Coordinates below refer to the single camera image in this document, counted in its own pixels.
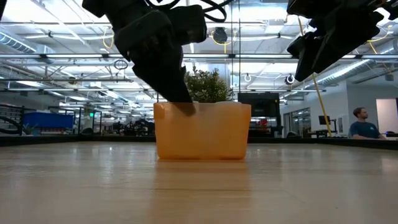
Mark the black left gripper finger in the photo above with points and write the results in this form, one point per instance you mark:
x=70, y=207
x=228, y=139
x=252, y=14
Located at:
x=161, y=74
x=181, y=57

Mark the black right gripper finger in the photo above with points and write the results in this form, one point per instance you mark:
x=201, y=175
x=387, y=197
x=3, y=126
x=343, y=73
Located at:
x=301, y=46
x=342, y=37

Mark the translucent orange plastic basket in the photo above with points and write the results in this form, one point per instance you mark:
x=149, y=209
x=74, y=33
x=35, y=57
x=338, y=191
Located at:
x=205, y=133

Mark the small green bushy plant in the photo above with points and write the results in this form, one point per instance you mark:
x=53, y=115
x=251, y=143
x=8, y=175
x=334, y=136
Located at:
x=208, y=87

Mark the black computer monitor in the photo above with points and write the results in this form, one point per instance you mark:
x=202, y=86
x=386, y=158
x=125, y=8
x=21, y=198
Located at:
x=324, y=120

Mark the person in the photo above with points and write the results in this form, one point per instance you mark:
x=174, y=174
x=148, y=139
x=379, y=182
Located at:
x=363, y=127

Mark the black storage rack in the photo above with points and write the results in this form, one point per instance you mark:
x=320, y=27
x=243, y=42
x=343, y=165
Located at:
x=11, y=119

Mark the black aluminium table frame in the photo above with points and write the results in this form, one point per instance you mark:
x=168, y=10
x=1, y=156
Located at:
x=62, y=140

